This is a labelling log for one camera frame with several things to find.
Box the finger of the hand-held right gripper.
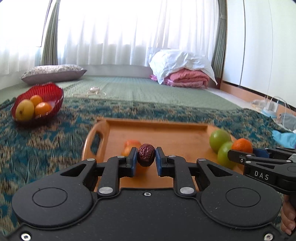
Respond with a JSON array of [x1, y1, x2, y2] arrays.
[[253, 147, 296, 156], [228, 149, 290, 165]]

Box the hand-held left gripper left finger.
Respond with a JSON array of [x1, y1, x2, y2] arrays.
[[59, 147, 138, 198]]

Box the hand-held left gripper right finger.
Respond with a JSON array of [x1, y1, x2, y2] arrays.
[[155, 147, 235, 198]]

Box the mandarin orange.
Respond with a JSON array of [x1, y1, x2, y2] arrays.
[[231, 138, 253, 154]]

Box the green apple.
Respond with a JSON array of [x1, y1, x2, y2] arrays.
[[209, 129, 232, 153], [217, 141, 244, 169]]

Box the red date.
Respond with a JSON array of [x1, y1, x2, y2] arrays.
[[137, 144, 156, 167]]

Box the large orange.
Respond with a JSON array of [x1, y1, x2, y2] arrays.
[[123, 139, 148, 175]]

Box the wooden tray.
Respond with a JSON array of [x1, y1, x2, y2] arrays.
[[81, 117, 249, 189]]

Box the person's right hand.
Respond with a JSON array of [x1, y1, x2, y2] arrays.
[[280, 201, 296, 235]]

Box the blue cloth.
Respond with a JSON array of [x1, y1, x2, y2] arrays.
[[272, 130, 296, 149]]

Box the grey bag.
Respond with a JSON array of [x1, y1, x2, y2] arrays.
[[279, 113, 296, 130]]

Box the white charger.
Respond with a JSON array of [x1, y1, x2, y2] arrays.
[[266, 97, 280, 111]]

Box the clear plastic bag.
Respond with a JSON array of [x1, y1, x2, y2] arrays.
[[251, 98, 269, 109]]

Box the green woven mat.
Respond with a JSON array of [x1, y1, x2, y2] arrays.
[[0, 75, 241, 110]]

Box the blue paisley blanket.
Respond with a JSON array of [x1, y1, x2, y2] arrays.
[[0, 96, 296, 232]]

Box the pink folded blanket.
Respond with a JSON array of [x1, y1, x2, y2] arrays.
[[150, 68, 210, 89]]

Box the folded pink and white bedding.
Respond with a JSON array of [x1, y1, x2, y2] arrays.
[[148, 47, 218, 85]]

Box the small orange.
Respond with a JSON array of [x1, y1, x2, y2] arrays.
[[34, 102, 53, 117], [30, 95, 43, 107]]

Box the white cabinet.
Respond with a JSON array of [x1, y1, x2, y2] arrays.
[[221, 0, 296, 102]]

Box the red glass bowl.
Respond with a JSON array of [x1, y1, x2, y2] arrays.
[[11, 82, 64, 122]]

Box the green curtain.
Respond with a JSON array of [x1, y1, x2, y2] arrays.
[[40, 0, 61, 66], [211, 0, 228, 81]]

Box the floral pillow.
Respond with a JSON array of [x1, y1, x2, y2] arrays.
[[21, 64, 87, 84]]

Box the white sheer curtain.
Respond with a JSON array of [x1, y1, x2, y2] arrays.
[[0, 0, 228, 77]]

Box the white cable bundle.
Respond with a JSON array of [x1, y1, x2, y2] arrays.
[[72, 87, 107, 97]]

